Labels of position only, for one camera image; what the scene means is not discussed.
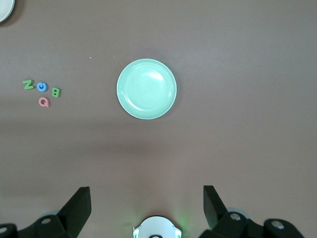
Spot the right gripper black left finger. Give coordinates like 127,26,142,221
0,186,92,238

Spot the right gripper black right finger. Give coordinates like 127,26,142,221
198,185,308,238

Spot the pink letter Q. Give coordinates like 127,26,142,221
38,96,52,108

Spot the beige plate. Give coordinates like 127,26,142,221
0,0,15,23

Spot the light green plate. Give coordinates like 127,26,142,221
116,58,178,120

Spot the brown table cover mat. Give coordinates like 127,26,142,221
0,0,317,238

